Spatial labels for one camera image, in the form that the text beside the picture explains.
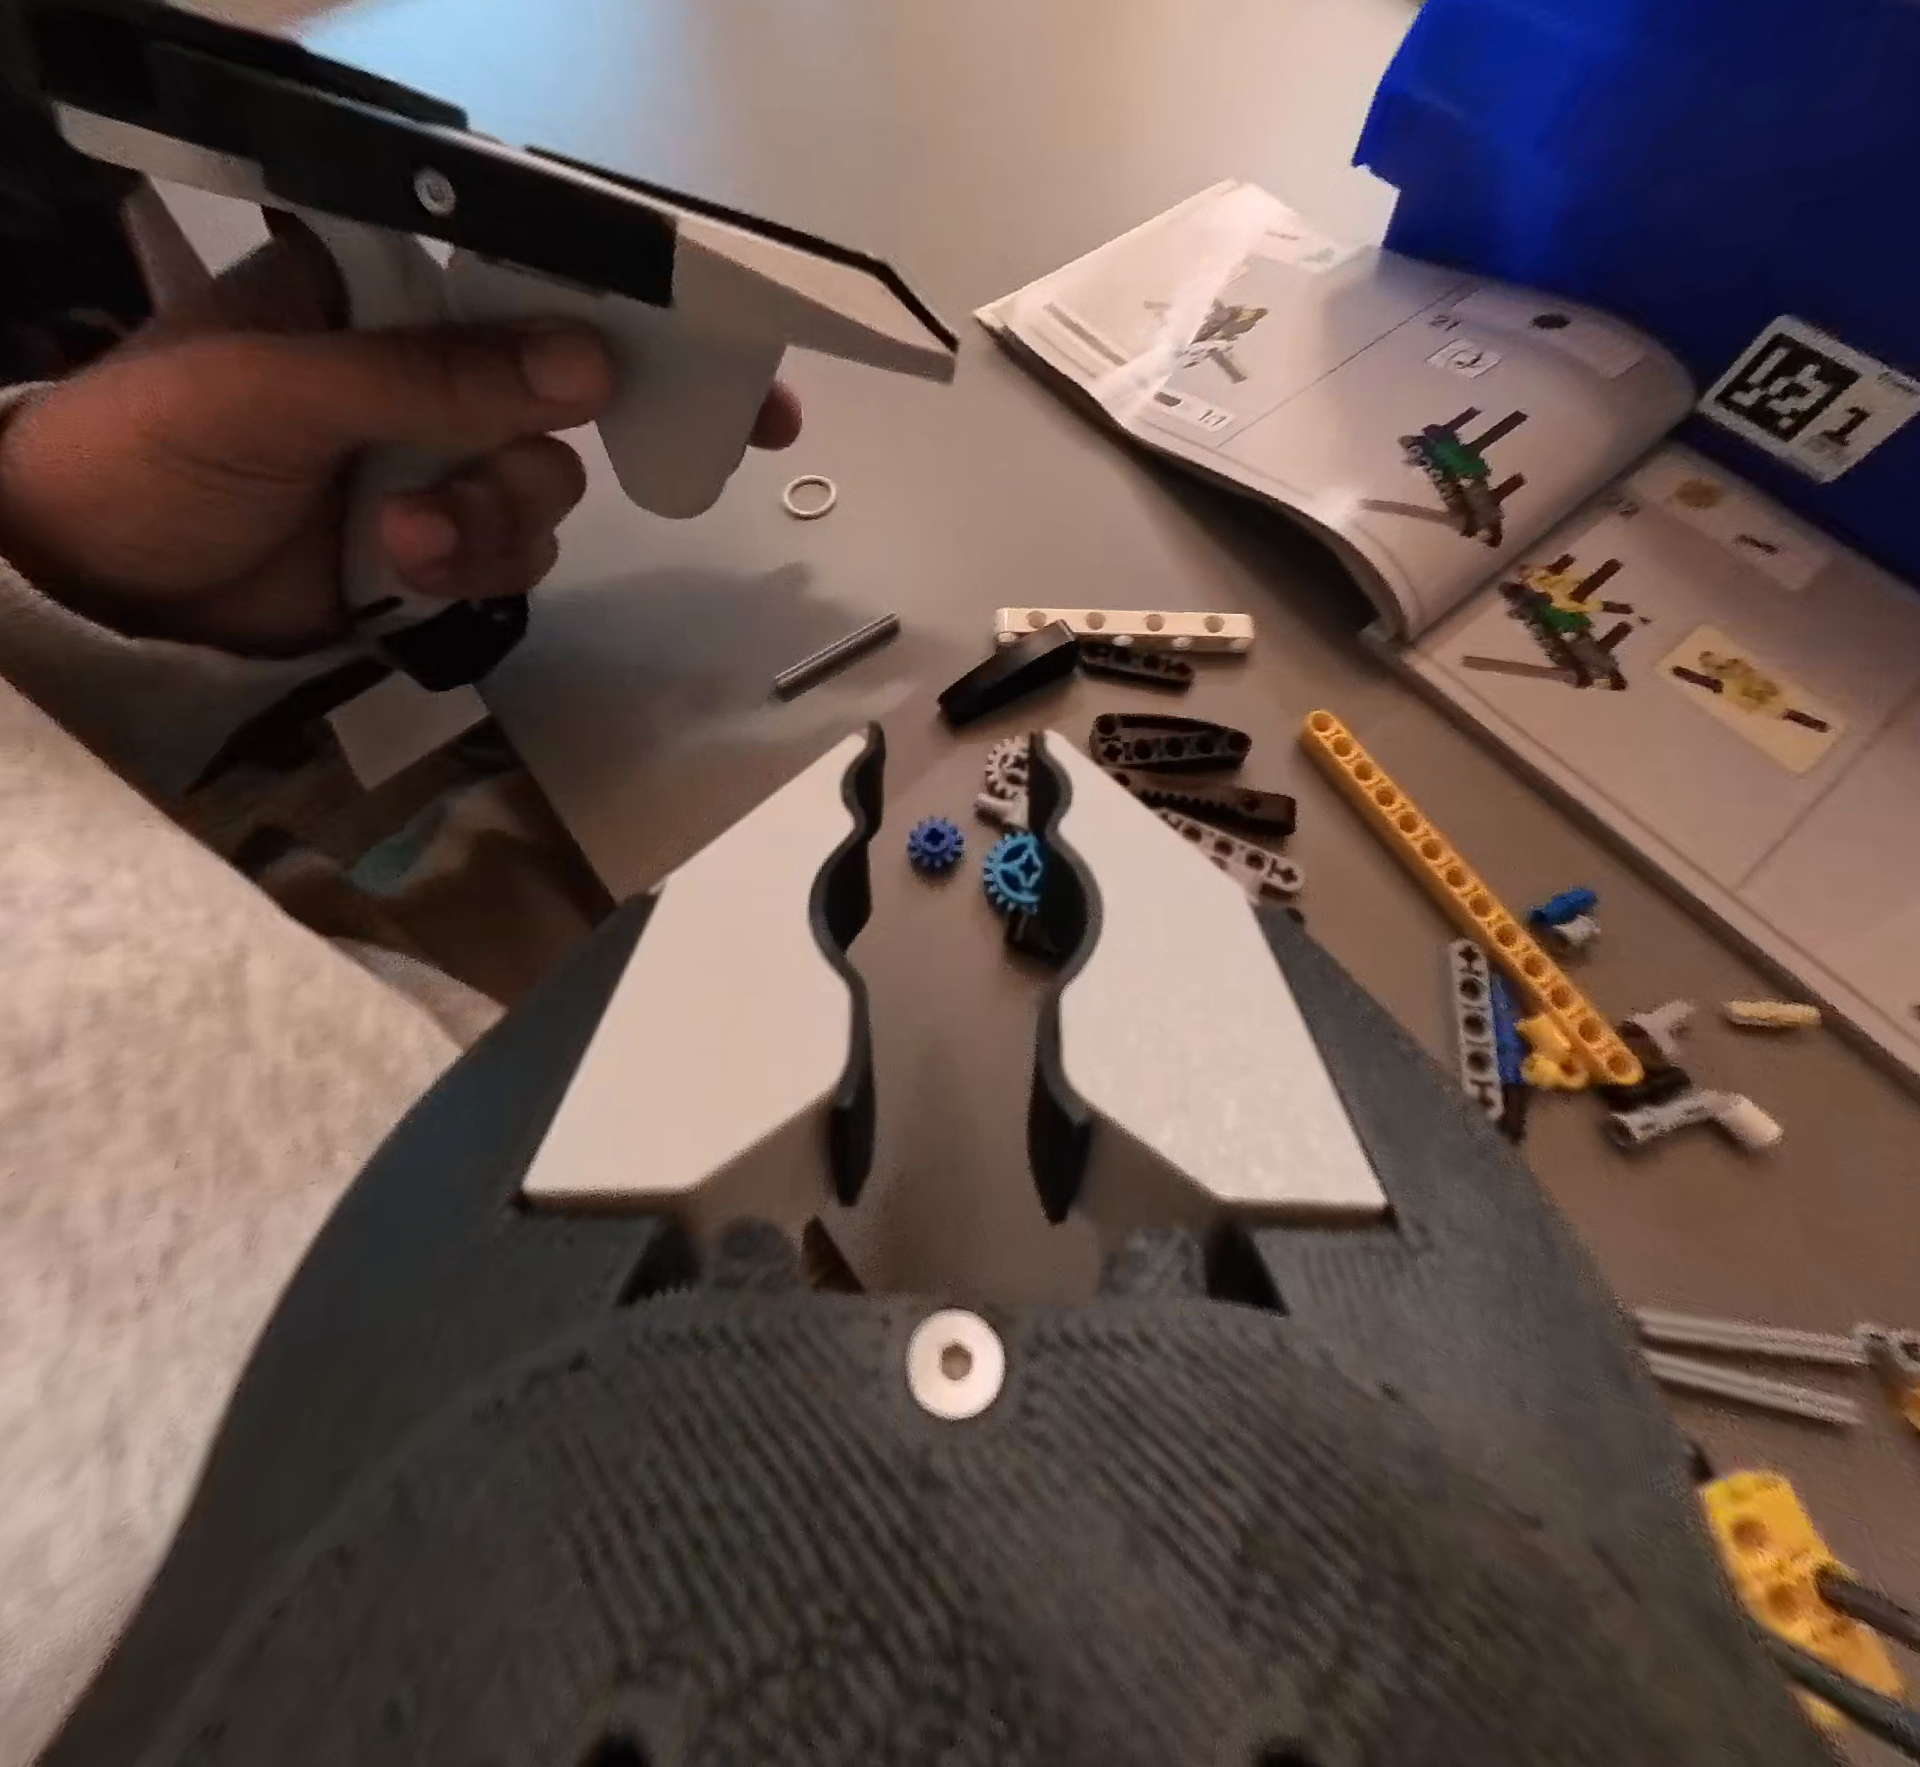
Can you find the dark grey lego axle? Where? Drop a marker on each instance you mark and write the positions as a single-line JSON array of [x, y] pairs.
[[840, 659]]

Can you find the black lego pin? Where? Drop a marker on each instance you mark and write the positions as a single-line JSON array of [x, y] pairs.
[[1659, 1081]]

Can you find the large blue lego gear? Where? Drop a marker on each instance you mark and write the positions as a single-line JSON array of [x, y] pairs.
[[1023, 877]]

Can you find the white grey lego connector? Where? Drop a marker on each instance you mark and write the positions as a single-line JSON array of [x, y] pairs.
[[1694, 1121]]

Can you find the blue plastic bin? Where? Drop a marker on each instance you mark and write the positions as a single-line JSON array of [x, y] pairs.
[[1625, 68]]

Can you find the black curved lego panel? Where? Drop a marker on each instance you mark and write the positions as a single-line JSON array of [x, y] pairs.
[[1003, 679]]

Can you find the grey lego gear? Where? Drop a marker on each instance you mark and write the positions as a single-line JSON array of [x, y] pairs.
[[1003, 765]]

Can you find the lego instruction booklet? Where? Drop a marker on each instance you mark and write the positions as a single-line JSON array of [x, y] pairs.
[[1501, 373]]

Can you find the grey lego angle connector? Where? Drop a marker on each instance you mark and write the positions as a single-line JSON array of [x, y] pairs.
[[1659, 1015]]

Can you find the person's left hand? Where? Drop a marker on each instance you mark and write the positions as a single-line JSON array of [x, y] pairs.
[[225, 445]]

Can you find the yellow lego gear assembly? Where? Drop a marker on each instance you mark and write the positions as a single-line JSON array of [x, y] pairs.
[[1776, 1563]]

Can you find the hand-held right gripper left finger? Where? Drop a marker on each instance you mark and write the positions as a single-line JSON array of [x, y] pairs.
[[703, 1015]]

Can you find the short black lego liftarm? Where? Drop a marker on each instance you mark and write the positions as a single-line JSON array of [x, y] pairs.
[[1130, 663]]

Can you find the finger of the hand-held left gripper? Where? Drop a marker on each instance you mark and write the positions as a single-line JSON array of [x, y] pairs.
[[810, 295]]

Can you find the long yellow lego beam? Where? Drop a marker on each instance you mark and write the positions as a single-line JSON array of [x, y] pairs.
[[1444, 867]]

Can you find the tan lego pin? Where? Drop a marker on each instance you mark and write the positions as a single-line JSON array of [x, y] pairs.
[[1776, 1012]]

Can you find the white lego beam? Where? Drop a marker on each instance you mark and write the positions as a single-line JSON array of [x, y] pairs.
[[1124, 626]]

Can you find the light grey thin lego liftarm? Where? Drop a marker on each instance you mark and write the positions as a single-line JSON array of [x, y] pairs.
[[1474, 1031], [1229, 855]]

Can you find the yellow lego connector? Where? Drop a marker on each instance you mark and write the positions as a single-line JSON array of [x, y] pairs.
[[1551, 1058]]

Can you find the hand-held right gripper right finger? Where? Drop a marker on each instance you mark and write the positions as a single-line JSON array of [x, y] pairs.
[[1202, 1031]]

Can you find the small blue lego gear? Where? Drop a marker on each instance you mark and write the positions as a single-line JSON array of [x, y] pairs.
[[940, 843]]

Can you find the small grey lego bush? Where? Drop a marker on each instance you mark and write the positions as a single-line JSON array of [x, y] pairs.
[[1882, 1349]]

